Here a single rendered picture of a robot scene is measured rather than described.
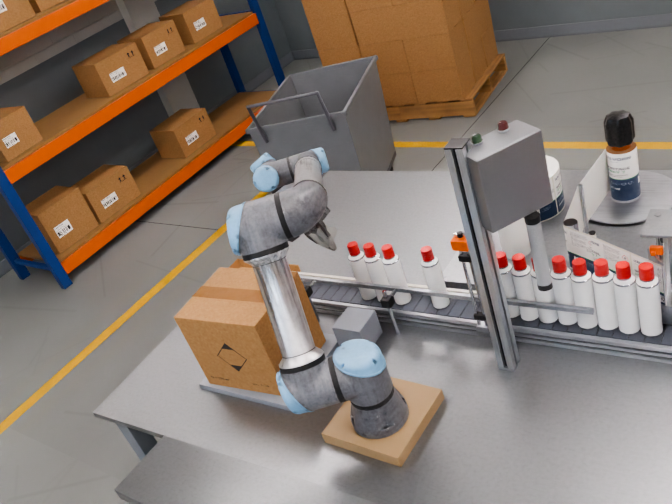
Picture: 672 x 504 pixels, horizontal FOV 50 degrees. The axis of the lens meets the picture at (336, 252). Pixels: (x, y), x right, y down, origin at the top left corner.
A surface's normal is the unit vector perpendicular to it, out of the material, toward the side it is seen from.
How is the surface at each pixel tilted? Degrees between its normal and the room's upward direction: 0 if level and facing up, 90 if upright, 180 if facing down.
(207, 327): 90
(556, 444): 0
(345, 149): 93
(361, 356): 8
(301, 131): 93
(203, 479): 0
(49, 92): 90
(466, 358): 0
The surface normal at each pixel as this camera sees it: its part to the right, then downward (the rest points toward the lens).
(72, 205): 0.77, 0.12
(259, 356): -0.45, 0.59
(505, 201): 0.38, 0.40
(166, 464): -0.29, -0.81
